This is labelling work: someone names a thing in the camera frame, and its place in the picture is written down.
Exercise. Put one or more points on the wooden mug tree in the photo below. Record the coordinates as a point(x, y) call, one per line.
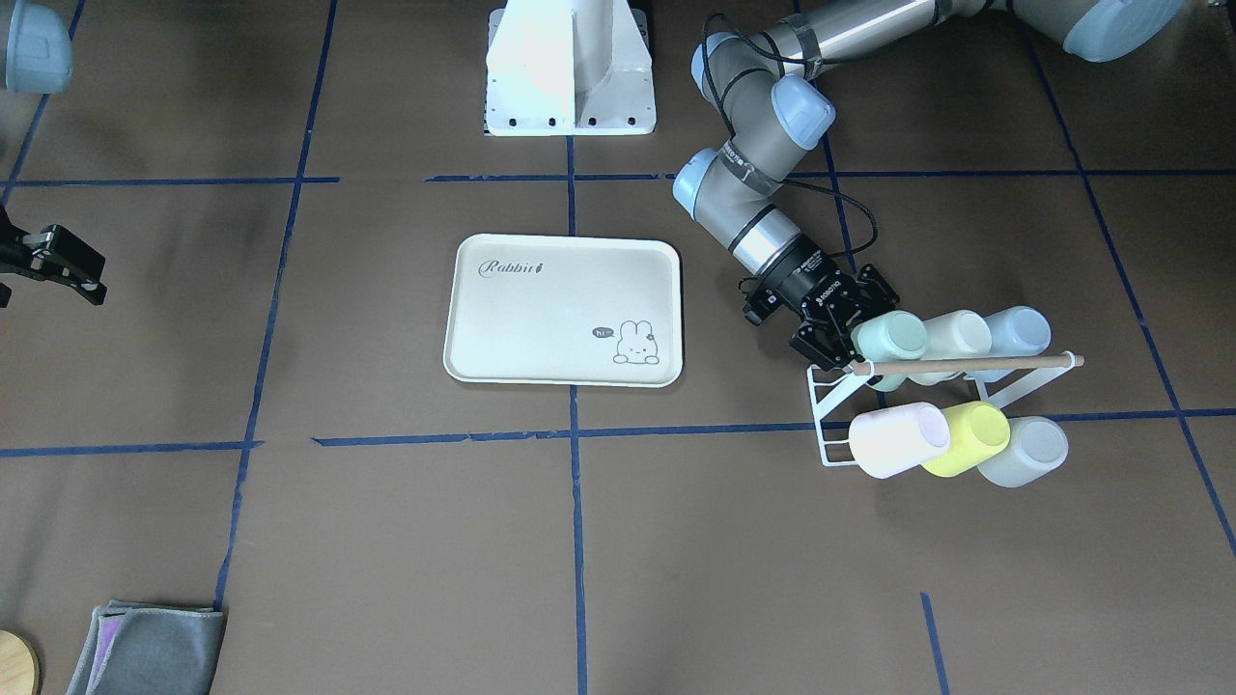
point(20, 667)

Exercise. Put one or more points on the beige rabbit serving tray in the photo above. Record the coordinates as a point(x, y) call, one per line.
point(552, 309)

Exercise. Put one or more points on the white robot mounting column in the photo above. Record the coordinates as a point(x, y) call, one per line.
point(570, 68)

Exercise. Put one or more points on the yellow cup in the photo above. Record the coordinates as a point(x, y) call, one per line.
point(978, 431)

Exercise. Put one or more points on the folded grey cloth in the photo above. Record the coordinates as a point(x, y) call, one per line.
point(149, 648)

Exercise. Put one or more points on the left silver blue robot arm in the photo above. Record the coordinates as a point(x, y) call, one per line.
point(763, 88)

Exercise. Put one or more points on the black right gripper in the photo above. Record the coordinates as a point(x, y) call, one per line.
point(60, 259)

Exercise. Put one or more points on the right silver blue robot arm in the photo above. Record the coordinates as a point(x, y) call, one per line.
point(38, 59)

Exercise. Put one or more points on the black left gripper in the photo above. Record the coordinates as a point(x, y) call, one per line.
point(804, 275)

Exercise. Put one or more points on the blue cup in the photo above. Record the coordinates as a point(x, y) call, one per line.
point(1018, 331)

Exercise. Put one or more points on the grey cup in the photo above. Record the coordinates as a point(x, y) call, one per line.
point(1036, 446)

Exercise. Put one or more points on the pink cup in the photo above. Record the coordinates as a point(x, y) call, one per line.
point(896, 439)

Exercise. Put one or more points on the green cup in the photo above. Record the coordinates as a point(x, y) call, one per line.
point(894, 336)

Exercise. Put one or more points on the white wire cup rack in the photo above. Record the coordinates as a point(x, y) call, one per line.
point(836, 397)

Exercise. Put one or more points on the beige cup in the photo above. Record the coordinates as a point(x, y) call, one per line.
point(957, 335)

